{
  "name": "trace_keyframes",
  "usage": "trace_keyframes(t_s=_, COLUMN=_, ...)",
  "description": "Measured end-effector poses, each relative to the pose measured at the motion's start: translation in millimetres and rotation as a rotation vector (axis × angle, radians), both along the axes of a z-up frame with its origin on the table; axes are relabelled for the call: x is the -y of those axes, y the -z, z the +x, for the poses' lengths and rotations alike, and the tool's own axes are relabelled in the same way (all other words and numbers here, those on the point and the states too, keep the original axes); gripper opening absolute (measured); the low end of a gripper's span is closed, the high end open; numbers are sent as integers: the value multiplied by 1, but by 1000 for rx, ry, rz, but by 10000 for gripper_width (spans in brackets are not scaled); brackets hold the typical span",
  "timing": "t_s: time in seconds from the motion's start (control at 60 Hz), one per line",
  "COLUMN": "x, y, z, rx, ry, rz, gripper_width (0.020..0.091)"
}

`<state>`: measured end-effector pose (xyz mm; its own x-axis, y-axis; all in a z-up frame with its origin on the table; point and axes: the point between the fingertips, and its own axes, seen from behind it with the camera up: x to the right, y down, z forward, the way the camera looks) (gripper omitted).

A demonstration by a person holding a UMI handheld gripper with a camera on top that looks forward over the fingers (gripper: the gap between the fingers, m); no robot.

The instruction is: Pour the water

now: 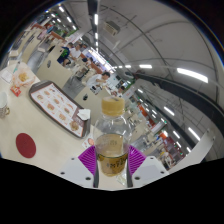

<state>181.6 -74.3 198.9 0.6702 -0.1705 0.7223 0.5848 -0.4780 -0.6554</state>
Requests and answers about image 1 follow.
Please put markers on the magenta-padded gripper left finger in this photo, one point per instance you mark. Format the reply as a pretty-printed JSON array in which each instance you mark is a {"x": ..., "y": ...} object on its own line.
[{"x": 87, "y": 159}]

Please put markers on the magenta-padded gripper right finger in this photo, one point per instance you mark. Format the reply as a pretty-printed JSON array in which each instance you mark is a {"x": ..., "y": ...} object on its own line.
[{"x": 136, "y": 160}]

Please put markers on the clear bottle with yellow drink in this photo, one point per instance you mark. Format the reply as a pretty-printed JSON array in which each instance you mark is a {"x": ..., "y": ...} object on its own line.
[{"x": 112, "y": 150}]

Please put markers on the colourful printed leaflet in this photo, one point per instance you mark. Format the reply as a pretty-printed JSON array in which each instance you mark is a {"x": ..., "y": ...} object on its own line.
[{"x": 88, "y": 141}]

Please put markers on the white napkin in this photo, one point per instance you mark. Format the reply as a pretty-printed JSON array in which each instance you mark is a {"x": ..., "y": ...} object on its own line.
[{"x": 84, "y": 114}]

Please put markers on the beige chair with round hole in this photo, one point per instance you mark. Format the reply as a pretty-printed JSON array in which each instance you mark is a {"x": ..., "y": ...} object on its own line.
[
  {"x": 86, "y": 98},
  {"x": 51, "y": 68}
]

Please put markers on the dark food tray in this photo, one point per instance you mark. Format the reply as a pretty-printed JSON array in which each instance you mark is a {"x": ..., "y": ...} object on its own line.
[{"x": 55, "y": 106}]

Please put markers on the flat round red coaster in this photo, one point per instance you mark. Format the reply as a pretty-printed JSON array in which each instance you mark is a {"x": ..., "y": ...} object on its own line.
[{"x": 25, "y": 145}]

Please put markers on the person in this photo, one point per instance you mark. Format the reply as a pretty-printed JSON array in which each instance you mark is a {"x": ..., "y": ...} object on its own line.
[
  {"x": 76, "y": 52},
  {"x": 98, "y": 80},
  {"x": 64, "y": 56},
  {"x": 118, "y": 92}
]

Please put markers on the ceiling lights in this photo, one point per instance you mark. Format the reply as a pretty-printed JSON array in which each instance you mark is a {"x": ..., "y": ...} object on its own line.
[{"x": 191, "y": 75}]

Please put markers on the crumpled food wrapper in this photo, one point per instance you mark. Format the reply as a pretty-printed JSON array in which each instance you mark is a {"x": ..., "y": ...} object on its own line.
[{"x": 23, "y": 76}]

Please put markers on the ceiling air conditioner unit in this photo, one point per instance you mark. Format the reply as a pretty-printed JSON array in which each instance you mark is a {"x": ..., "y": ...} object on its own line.
[{"x": 111, "y": 28}]

